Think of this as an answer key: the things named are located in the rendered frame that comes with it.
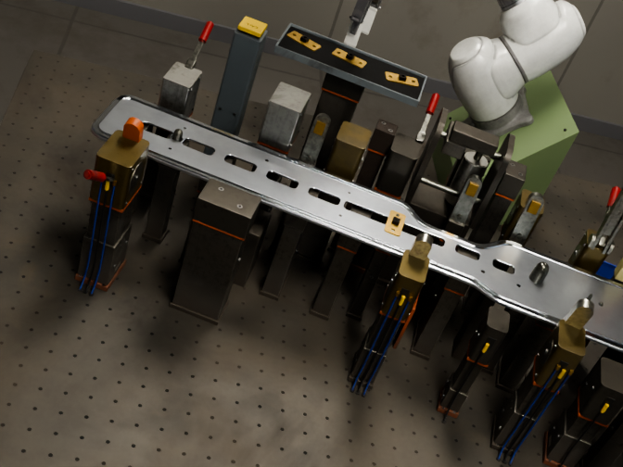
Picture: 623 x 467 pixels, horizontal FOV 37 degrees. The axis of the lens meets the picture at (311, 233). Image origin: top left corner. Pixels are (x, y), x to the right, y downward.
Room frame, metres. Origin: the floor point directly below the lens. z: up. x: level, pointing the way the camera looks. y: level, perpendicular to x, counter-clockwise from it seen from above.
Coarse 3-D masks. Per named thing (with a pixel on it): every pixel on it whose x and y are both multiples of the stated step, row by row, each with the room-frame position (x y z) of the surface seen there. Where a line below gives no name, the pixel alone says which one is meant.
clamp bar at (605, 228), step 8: (616, 200) 1.83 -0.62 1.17; (616, 208) 1.81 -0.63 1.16; (608, 216) 1.81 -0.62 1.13; (616, 216) 1.82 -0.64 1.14; (608, 224) 1.81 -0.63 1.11; (616, 224) 1.81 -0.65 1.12; (600, 232) 1.80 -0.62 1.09; (608, 232) 1.81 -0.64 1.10; (616, 232) 1.80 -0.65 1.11; (608, 240) 1.80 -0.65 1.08; (592, 248) 1.79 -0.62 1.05
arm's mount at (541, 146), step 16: (544, 80) 2.57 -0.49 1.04; (528, 96) 2.52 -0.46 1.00; (544, 96) 2.49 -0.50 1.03; (560, 96) 2.47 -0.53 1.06; (464, 112) 2.55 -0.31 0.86; (544, 112) 2.42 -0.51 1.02; (560, 112) 2.40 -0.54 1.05; (528, 128) 2.38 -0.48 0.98; (544, 128) 2.36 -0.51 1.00; (560, 128) 2.33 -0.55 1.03; (576, 128) 2.31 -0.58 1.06; (528, 144) 2.31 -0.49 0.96; (544, 144) 2.29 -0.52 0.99; (560, 144) 2.28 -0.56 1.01; (448, 160) 2.37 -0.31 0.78; (528, 160) 2.27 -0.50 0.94; (544, 160) 2.28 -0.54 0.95; (560, 160) 2.29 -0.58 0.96; (528, 176) 2.27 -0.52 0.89; (544, 176) 2.29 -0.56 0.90; (544, 192) 2.29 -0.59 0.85
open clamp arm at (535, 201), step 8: (536, 192) 1.85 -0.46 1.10; (528, 200) 1.82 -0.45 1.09; (536, 200) 1.83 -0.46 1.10; (528, 208) 1.81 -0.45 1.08; (536, 208) 1.81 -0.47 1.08; (520, 216) 1.82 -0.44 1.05; (528, 216) 1.82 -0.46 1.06; (536, 216) 1.82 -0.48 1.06; (520, 224) 1.81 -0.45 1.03; (528, 224) 1.81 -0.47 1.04; (512, 232) 1.81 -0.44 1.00; (520, 232) 1.81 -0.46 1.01; (528, 232) 1.81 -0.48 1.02; (512, 240) 1.80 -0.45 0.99; (520, 240) 1.80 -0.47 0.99
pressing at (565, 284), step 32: (128, 96) 1.77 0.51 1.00; (96, 128) 1.62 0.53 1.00; (160, 128) 1.71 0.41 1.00; (192, 128) 1.75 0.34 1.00; (160, 160) 1.60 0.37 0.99; (192, 160) 1.63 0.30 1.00; (224, 160) 1.68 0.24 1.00; (256, 160) 1.72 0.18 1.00; (288, 160) 1.76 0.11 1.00; (256, 192) 1.61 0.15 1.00; (288, 192) 1.65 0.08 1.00; (352, 192) 1.74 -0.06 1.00; (320, 224) 1.59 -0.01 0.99; (352, 224) 1.62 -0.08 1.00; (384, 224) 1.66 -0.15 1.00; (416, 224) 1.70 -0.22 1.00; (448, 256) 1.63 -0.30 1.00; (480, 256) 1.68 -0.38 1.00; (512, 256) 1.72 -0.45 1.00; (544, 256) 1.76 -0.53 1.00; (480, 288) 1.57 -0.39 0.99; (512, 288) 1.61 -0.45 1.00; (544, 288) 1.65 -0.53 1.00; (576, 288) 1.69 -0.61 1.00; (608, 288) 1.73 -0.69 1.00; (544, 320) 1.55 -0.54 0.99; (608, 320) 1.62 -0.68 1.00
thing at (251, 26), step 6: (246, 18) 2.04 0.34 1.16; (240, 24) 2.00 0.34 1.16; (246, 24) 2.01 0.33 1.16; (252, 24) 2.02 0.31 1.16; (258, 24) 2.04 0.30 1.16; (264, 24) 2.05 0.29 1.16; (240, 30) 2.00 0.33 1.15; (246, 30) 2.00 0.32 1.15; (252, 30) 2.00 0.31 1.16; (258, 30) 2.01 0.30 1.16; (264, 30) 2.03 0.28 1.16; (258, 36) 2.00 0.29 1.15
